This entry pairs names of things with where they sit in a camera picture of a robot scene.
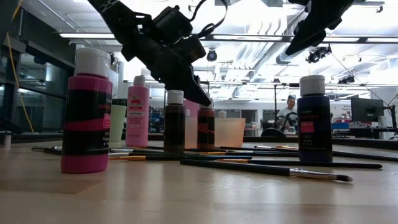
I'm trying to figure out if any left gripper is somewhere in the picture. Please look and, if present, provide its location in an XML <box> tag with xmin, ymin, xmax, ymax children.
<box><xmin>122</xmin><ymin>5</ymin><xmax>213</xmax><ymax>107</ymax></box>

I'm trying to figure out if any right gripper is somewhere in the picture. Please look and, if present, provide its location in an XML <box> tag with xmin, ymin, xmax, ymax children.
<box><xmin>285</xmin><ymin>0</ymin><xmax>356</xmax><ymax>57</ymax></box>

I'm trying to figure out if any small dark brown paint bottle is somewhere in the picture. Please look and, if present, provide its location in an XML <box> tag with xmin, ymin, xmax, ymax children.
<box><xmin>163</xmin><ymin>90</ymin><xmax>187</xmax><ymax>154</ymax></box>

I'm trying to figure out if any small orange-brown paint bottle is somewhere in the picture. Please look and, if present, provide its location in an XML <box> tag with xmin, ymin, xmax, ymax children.
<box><xmin>197</xmin><ymin>102</ymin><xmax>216</xmax><ymax>151</ymax></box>

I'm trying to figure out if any small navy purple paint bottle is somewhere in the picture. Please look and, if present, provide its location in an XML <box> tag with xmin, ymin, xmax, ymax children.
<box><xmin>296</xmin><ymin>74</ymin><xmax>334</xmax><ymax>164</ymax></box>

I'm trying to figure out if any small magenta paint bottle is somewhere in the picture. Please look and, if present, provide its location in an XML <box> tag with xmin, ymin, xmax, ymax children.
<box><xmin>60</xmin><ymin>47</ymin><xmax>113</xmax><ymax>174</ymax></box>

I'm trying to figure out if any black spotlight cluster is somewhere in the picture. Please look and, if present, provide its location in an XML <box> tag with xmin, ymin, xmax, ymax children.
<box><xmin>305</xmin><ymin>44</ymin><xmax>333</xmax><ymax>65</ymax></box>
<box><xmin>337</xmin><ymin>75</ymin><xmax>356</xmax><ymax>85</ymax></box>

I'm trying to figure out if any long white light bar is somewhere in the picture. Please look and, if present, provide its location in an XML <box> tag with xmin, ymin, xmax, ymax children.
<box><xmin>58</xmin><ymin>32</ymin><xmax>398</xmax><ymax>44</ymax></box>

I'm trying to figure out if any orange translucent plastic bin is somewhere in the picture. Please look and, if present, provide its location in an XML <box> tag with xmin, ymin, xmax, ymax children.
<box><xmin>184</xmin><ymin>117</ymin><xmax>247</xmax><ymax>149</ymax></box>

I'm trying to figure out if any person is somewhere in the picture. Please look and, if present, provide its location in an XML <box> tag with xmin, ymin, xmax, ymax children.
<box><xmin>275</xmin><ymin>95</ymin><xmax>299</xmax><ymax>135</ymax></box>

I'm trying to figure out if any pale green ribbed cup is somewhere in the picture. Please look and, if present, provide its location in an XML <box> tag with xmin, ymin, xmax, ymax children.
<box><xmin>110</xmin><ymin>104</ymin><xmax>127</xmax><ymax>144</ymax></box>

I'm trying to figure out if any blue storage bin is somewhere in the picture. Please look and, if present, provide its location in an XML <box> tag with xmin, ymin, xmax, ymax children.
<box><xmin>331</xmin><ymin>121</ymin><xmax>351</xmax><ymax>130</ymax></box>

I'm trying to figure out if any black rounded chair back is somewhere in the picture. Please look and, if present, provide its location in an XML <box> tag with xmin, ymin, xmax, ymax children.
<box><xmin>260</xmin><ymin>127</ymin><xmax>287</xmax><ymax>138</ymax></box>

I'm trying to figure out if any black computer monitor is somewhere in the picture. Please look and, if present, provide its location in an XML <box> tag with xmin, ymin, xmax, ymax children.
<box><xmin>350</xmin><ymin>96</ymin><xmax>386</xmax><ymax>123</ymax></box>

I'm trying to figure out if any small white cylinder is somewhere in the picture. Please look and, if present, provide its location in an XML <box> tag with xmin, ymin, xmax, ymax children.
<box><xmin>0</xmin><ymin>130</ymin><xmax>14</xmax><ymax>149</ymax></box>

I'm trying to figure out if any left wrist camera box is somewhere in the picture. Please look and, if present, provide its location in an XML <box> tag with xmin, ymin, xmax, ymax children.
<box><xmin>181</xmin><ymin>33</ymin><xmax>207</xmax><ymax>65</ymax></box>

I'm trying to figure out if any black background rig frame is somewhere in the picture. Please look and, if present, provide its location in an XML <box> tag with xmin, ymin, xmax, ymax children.
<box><xmin>162</xmin><ymin>80</ymin><xmax>320</xmax><ymax>121</ymax></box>

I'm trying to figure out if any black left camera cable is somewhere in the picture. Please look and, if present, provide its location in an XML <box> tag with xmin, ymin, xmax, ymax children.
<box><xmin>188</xmin><ymin>0</ymin><xmax>229</xmax><ymax>39</ymax></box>

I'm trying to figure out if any black aluminium rig frame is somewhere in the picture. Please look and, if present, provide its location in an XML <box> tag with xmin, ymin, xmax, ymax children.
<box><xmin>0</xmin><ymin>132</ymin><xmax>398</xmax><ymax>151</ymax></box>

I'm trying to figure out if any yellow power cable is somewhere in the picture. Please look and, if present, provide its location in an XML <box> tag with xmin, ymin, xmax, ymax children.
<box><xmin>5</xmin><ymin>0</ymin><xmax>35</xmax><ymax>134</ymax></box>

